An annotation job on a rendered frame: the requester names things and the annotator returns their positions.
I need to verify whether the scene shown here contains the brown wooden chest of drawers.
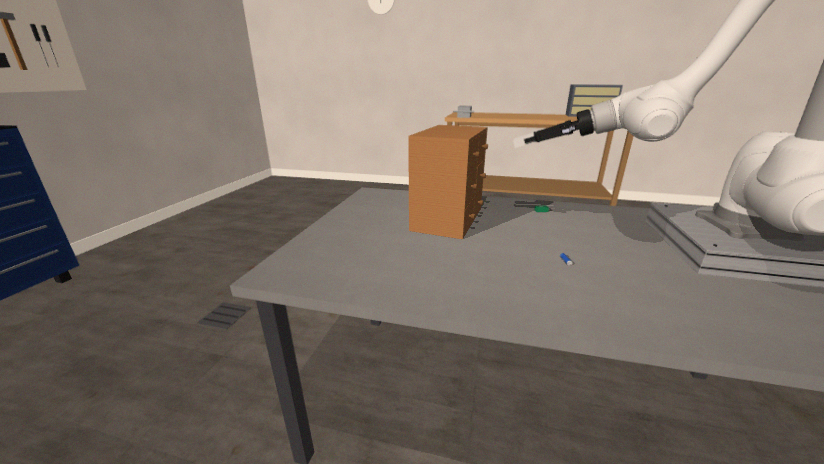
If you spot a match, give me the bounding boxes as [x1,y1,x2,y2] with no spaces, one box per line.
[408,125,488,239]

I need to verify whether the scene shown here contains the brown wooden drawer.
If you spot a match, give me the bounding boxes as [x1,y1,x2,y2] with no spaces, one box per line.
[473,186,483,216]
[463,197,475,237]
[467,136,480,174]
[475,159,486,193]
[477,130,488,164]
[465,167,477,206]

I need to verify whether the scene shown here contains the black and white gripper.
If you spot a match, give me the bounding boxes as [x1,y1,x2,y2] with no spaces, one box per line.
[513,109,594,148]

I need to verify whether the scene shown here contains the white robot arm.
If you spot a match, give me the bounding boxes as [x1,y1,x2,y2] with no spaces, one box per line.
[590,0,824,241]

